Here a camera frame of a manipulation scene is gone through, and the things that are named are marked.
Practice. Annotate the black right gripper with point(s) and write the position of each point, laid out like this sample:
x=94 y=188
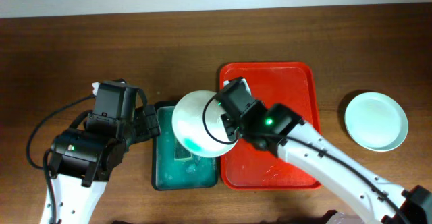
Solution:
x=232 y=131

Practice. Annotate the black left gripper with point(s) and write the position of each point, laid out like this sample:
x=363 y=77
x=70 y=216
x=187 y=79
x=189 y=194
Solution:
x=150 y=120

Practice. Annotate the green cleaning sponge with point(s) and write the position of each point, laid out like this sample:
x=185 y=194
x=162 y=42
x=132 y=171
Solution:
x=180 y=153

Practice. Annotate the white plate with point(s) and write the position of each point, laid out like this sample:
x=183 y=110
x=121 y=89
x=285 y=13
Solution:
x=376 y=122
x=198 y=127

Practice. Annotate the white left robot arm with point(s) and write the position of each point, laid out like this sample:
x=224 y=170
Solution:
x=79 y=163

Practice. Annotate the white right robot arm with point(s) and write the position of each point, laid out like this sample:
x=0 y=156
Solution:
x=287 y=136

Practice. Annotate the red plastic tray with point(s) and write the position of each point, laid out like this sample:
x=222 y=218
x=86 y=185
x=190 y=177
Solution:
x=289 y=83

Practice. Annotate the dark green water tray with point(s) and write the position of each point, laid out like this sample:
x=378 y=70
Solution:
x=169 y=174

